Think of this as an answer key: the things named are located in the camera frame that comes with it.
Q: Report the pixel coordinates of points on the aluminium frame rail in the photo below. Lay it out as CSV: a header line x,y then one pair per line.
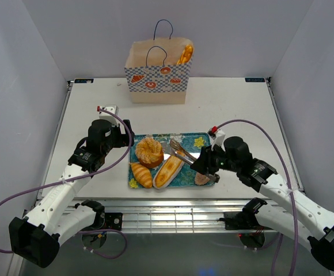
x,y
173,216

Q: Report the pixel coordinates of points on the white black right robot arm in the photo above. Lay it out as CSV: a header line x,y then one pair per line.
x,y
235,156

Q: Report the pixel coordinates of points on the teal floral tray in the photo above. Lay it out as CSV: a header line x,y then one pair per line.
x,y
191,142

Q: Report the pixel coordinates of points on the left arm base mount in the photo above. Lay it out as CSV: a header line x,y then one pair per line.
x,y
113,221

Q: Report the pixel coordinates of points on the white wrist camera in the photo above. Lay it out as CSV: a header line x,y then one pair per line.
x,y
217,136
107,111

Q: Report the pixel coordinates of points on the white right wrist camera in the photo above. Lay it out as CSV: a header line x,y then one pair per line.
x,y
217,136

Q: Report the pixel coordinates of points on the checkered paper bag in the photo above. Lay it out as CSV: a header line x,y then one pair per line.
x,y
151,70

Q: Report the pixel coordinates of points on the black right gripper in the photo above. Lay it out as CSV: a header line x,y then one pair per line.
x,y
205,160

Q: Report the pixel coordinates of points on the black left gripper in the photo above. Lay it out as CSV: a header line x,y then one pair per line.
x,y
122,138

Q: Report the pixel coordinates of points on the metal tongs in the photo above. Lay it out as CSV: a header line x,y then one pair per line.
x,y
179,152

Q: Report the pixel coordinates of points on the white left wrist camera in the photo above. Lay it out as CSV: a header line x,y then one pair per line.
x,y
107,111

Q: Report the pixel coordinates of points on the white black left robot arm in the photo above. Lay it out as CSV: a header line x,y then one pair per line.
x,y
37,236

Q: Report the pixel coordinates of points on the twisted bread stick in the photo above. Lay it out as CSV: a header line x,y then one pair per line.
x,y
186,54

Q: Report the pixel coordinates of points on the flat baguette bread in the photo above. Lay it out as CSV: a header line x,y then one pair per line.
x,y
167,172

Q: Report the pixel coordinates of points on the striped croissant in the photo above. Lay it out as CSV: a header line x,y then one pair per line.
x,y
142,175

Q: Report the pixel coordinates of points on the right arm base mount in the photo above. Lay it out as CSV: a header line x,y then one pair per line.
x,y
237,221

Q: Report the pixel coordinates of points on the pink sugared bun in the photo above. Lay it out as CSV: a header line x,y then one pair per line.
x,y
201,179

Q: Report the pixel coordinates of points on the sugared round bun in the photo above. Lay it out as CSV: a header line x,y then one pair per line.
x,y
149,152

